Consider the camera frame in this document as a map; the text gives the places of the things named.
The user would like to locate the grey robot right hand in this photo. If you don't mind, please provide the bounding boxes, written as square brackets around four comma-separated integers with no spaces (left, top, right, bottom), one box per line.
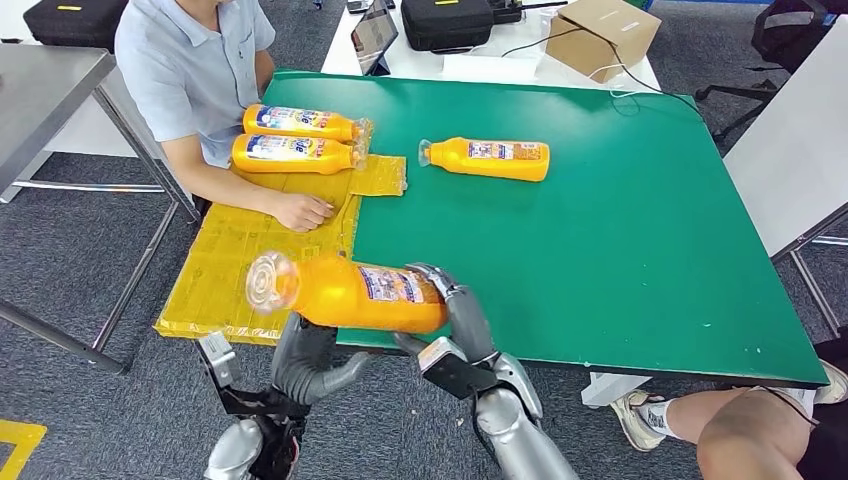
[394,262,498,366]

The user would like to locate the person's right hand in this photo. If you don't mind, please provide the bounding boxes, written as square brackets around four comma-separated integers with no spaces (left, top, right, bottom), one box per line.
[271,193,336,233]

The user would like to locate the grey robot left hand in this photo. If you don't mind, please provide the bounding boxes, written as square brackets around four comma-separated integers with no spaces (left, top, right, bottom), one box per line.
[270,312,372,407]

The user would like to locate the orange detergent bottle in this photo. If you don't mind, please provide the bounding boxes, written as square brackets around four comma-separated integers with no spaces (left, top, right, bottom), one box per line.
[417,137,551,183]
[242,103,374,144]
[245,250,450,335]
[231,133,370,176]

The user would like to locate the yellow taped cardboard sheet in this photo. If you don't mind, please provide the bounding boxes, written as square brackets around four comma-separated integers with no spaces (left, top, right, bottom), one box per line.
[154,153,408,347]

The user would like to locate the white table leg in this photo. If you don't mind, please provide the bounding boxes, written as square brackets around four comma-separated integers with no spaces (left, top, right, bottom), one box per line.
[581,374,654,409]

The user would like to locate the seated person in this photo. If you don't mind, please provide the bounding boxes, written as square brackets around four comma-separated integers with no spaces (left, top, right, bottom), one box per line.
[113,0,336,233]

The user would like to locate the white table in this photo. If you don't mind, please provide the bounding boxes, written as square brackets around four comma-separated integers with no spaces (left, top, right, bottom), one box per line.
[321,0,662,94]

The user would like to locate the tablet on stand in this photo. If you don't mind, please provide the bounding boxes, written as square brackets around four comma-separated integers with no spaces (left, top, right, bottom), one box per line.
[351,0,400,78]

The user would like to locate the white sneaker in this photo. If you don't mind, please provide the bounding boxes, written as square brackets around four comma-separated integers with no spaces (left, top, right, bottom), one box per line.
[818,360,848,407]
[609,390,672,455]

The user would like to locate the black carrying case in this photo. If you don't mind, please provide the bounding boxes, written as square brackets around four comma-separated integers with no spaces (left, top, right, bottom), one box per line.
[23,0,128,53]
[401,0,496,54]

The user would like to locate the black radio device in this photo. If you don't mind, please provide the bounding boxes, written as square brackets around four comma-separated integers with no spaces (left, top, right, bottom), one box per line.
[486,0,570,26]

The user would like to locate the steel table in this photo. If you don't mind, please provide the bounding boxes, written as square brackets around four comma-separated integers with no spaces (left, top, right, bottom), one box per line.
[0,44,203,376]

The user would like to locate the person with bare legs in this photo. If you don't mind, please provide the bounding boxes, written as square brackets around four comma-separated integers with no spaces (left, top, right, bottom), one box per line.
[609,337,848,480]

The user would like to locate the brown cardboard box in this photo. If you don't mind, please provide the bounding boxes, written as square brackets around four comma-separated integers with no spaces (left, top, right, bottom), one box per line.
[545,0,662,85]

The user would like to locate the grey table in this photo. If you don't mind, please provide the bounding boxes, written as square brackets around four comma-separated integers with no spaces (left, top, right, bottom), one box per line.
[722,16,848,339]

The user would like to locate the black office chair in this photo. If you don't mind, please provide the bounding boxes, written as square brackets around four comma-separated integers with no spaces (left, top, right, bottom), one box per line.
[694,0,848,148]

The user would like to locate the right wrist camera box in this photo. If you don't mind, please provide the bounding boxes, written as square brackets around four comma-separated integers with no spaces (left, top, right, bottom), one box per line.
[417,335,499,401]

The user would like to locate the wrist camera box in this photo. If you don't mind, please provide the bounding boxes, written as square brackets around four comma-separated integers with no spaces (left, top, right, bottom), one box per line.
[417,335,499,401]
[193,331,243,391]

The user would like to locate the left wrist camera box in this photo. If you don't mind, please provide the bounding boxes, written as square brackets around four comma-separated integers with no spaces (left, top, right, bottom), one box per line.
[193,331,243,391]

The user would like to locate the white cable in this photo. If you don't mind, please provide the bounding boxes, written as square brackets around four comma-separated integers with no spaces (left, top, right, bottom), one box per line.
[586,62,639,101]

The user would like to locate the black cable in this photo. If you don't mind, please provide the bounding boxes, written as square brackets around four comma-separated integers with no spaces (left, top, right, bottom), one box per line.
[500,26,704,121]

